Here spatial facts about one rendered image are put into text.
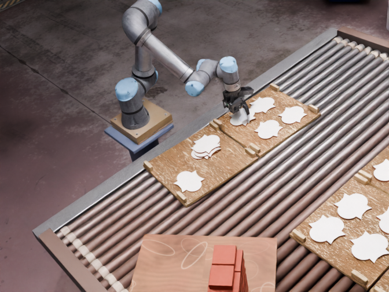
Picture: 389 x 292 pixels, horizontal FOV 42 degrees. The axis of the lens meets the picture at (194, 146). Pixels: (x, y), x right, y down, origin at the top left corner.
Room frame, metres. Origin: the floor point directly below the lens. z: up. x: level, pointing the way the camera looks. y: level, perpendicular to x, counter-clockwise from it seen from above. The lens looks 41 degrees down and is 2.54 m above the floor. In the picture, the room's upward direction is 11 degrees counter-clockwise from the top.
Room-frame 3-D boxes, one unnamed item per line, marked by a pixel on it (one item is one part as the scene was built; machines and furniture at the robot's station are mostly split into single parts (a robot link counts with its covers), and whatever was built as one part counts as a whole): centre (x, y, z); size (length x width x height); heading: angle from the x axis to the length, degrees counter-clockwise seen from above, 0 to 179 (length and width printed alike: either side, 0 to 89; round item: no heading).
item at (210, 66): (1.98, -0.13, 1.24); 0.11 x 0.11 x 0.08; 55
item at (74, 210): (2.06, -0.12, 0.89); 2.08 x 0.08 x 0.06; 124
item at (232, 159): (1.71, -0.01, 0.93); 0.41 x 0.35 x 0.02; 119
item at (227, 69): (1.94, -0.22, 1.24); 0.09 x 0.08 x 0.11; 55
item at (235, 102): (1.94, -0.23, 1.09); 0.09 x 0.08 x 0.12; 121
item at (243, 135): (1.93, -0.37, 0.93); 0.41 x 0.35 x 0.02; 121
